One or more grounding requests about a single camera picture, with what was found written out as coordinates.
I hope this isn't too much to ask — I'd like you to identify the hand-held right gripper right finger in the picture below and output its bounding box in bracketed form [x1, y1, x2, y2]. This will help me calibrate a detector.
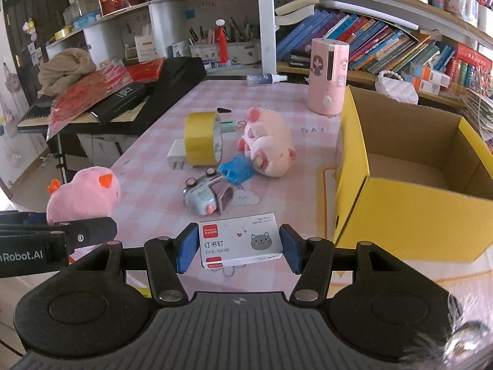
[278, 224, 411, 304]

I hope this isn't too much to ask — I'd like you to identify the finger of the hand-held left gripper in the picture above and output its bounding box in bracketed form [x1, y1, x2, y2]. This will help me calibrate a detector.
[0, 211, 51, 225]
[0, 217, 118, 248]

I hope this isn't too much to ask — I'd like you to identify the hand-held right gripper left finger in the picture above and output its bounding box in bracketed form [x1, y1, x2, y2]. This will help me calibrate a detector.
[71, 222, 200, 304]

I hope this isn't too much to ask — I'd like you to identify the pink plush with orange ears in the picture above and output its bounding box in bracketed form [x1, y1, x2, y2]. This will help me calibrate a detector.
[46, 166, 122, 226]

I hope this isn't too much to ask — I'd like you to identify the white staple box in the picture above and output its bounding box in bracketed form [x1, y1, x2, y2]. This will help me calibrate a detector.
[198, 213, 284, 271]

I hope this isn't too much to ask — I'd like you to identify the blue-grey toy car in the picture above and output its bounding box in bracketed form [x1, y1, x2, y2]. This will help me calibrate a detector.
[183, 169, 235, 216]

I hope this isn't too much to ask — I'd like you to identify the blue plastic bag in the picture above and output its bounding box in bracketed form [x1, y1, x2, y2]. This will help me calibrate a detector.
[219, 157, 255, 186]

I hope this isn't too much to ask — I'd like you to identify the yellow tape roll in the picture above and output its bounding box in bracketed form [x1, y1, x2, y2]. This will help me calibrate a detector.
[184, 111, 224, 168]

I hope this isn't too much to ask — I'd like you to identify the yellow cardboard box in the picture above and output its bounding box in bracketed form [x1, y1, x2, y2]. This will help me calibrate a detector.
[333, 86, 493, 265]

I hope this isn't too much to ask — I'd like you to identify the pale pink pig plush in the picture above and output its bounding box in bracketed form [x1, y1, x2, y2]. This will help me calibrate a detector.
[236, 107, 298, 178]

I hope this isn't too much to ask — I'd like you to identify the pink checked tablecloth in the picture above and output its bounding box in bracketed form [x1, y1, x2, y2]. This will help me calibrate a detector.
[69, 79, 493, 317]

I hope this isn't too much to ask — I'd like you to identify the black keyboard stand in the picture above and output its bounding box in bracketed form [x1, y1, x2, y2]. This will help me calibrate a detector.
[54, 133, 83, 187]

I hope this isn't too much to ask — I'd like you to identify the white charger plug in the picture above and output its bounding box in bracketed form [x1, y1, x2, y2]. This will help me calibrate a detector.
[167, 139, 193, 170]

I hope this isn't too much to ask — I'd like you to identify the long black box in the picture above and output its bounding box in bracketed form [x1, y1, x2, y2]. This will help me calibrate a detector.
[90, 82, 155, 124]

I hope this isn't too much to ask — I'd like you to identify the red glitter paper pack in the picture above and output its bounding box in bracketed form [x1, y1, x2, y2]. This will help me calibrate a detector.
[46, 65, 135, 139]

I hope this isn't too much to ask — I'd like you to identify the beige cloth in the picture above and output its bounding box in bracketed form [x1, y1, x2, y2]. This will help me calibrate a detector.
[38, 48, 97, 97]

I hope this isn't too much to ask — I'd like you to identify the red envelope pack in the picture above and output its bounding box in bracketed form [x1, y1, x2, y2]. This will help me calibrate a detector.
[125, 60, 168, 82]

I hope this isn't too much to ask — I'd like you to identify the black electronic keyboard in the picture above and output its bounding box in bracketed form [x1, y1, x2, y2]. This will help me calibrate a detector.
[17, 57, 208, 137]

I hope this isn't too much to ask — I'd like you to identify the clear spray bottle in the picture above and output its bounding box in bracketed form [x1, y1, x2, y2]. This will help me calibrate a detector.
[246, 72, 289, 86]

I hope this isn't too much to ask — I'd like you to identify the pink humidifier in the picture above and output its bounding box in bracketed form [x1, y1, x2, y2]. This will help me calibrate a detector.
[307, 38, 350, 117]

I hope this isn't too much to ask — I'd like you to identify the white box red label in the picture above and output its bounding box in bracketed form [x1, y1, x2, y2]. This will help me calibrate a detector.
[134, 34, 158, 62]

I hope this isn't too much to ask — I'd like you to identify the white quilted handbag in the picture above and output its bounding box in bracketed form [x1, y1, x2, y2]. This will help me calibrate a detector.
[375, 70, 420, 105]

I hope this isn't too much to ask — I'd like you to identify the white pen holder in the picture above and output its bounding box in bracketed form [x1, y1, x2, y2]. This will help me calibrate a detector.
[189, 40, 226, 66]
[227, 39, 260, 64]

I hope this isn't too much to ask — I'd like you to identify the small blue white box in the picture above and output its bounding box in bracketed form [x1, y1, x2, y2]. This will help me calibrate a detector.
[167, 40, 191, 59]

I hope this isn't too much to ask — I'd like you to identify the red tassel ornament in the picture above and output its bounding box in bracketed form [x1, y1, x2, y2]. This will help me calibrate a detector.
[214, 17, 231, 64]

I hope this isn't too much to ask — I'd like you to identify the orange white small box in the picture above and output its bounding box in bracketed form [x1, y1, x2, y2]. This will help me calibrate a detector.
[409, 62, 451, 87]
[404, 77, 442, 96]

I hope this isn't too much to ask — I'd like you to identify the light blue box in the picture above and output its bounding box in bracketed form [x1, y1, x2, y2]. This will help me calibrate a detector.
[71, 11, 101, 29]

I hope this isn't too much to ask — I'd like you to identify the row of colourful books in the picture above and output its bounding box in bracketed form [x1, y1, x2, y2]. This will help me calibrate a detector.
[275, 8, 493, 97]

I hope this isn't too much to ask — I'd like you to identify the stack of papers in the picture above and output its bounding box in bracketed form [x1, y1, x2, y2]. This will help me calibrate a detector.
[460, 88, 493, 145]

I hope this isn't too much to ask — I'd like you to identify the white bookshelf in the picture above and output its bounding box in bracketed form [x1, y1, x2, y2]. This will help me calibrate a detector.
[46, 0, 493, 109]

